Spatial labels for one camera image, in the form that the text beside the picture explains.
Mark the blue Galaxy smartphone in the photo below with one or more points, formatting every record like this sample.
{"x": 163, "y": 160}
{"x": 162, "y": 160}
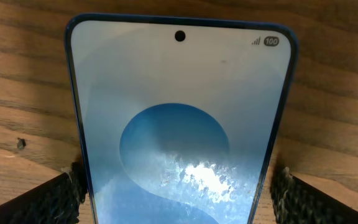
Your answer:
{"x": 177, "y": 116}

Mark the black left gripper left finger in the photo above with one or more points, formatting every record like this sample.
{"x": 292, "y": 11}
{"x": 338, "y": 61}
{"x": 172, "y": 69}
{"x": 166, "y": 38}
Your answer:
{"x": 55, "y": 201}

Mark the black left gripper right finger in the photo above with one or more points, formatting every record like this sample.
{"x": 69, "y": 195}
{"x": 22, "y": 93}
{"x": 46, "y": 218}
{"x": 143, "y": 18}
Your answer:
{"x": 296, "y": 202}

